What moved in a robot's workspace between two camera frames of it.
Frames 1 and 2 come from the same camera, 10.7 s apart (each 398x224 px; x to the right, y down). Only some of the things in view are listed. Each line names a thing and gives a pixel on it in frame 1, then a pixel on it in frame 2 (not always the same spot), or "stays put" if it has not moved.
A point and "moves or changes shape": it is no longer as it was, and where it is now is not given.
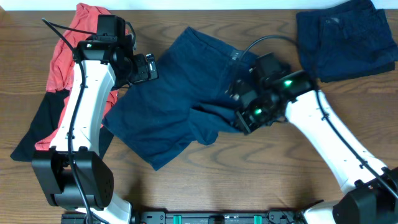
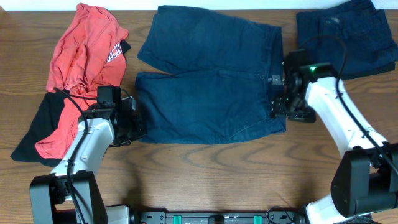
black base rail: [225, 217] stays put
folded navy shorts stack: [351, 41] stays put
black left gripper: [143, 74] to [142, 130]
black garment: [46, 123] stays put
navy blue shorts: [188, 99] moves or changes shape
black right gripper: [249, 125] to [277, 108]
